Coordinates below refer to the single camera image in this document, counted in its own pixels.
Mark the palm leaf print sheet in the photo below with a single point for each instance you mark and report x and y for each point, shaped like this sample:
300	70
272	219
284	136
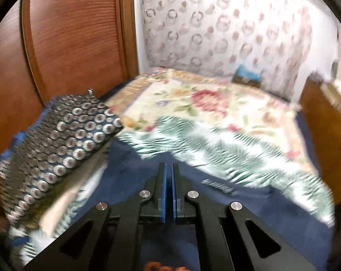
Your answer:
244	161

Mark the floral bed blanket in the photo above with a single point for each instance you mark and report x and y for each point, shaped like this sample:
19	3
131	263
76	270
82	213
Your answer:
210	96

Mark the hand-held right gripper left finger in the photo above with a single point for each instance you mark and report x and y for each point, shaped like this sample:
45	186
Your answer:
164	194

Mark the wooden cabinet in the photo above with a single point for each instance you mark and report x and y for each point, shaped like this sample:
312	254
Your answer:
323	124

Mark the blue packet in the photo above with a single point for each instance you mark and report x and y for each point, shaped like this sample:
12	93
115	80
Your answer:
245	73

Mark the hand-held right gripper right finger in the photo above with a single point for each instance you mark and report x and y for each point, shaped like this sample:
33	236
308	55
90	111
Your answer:
174	197

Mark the navy blue garment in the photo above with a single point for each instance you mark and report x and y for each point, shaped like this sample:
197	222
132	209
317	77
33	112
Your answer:
148	158

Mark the beaded seat cushion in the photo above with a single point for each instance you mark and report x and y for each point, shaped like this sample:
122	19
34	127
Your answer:
60	141

